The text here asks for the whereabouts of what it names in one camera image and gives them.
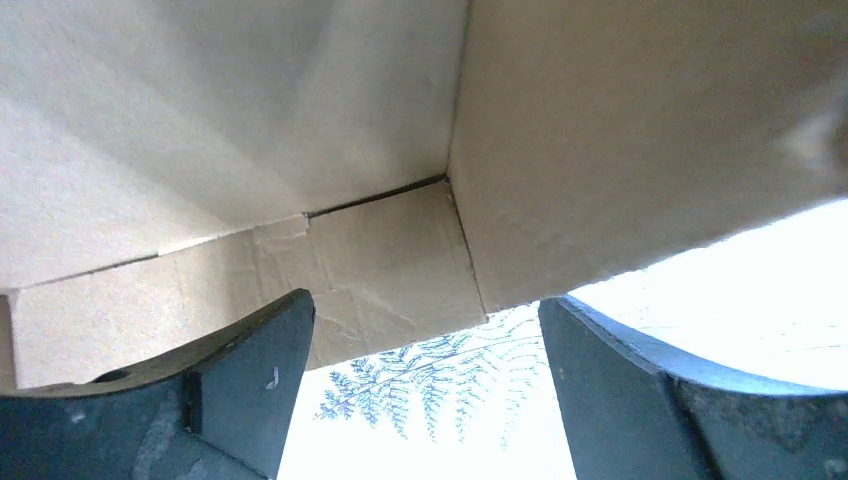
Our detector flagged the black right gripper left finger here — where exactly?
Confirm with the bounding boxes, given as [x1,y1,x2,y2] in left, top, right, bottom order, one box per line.
[1,289,316,479]

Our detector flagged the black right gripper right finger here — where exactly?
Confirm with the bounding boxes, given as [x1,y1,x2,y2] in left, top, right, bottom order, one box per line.
[538,296,847,479]

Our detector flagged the cardboard box sheet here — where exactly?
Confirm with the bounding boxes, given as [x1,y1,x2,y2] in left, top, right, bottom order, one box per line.
[1,1,847,389]

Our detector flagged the floral patterned table mat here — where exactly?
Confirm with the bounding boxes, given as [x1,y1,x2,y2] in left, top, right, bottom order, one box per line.
[278,201,847,479]

